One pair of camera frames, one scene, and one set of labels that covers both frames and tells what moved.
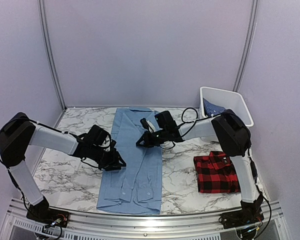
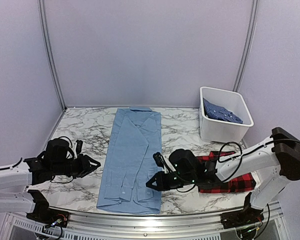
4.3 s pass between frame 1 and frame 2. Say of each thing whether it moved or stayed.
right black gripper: moved
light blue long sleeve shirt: stayed
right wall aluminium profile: stayed
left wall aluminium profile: stayed
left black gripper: moved
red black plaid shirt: stayed
